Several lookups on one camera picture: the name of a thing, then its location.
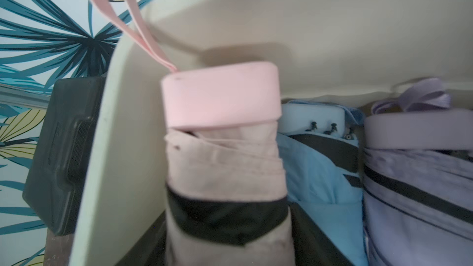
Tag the blue umbrella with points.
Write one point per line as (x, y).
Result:
(320, 155)

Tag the pink umbrella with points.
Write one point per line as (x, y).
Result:
(226, 191)

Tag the beige plastic storage box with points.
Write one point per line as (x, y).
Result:
(351, 52)

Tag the purple umbrella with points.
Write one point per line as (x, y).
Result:
(418, 179)

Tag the black plastic tool case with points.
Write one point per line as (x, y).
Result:
(56, 178)

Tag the left aluminium corner post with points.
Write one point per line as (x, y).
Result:
(17, 97)

